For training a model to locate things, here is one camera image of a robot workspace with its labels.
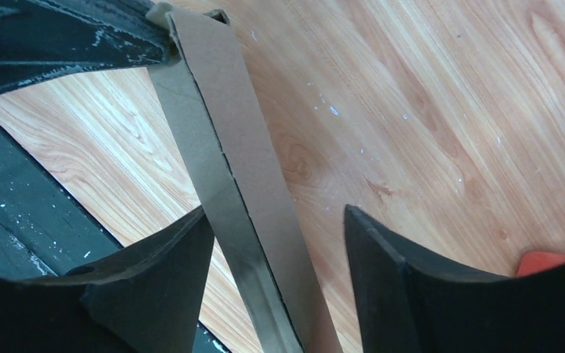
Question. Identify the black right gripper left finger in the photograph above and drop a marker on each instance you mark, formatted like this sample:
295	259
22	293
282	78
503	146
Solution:
144	298

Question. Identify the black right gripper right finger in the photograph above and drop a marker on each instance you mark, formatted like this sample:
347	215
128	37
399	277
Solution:
411	299

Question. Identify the brown cardboard box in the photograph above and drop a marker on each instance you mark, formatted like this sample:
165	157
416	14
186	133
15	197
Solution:
211	107

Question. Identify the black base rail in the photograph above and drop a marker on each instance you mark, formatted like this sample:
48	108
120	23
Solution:
45	232

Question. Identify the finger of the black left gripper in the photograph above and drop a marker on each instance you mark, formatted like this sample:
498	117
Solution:
44	40

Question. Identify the red plastic basket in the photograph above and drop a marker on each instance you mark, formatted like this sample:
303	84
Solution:
538	261

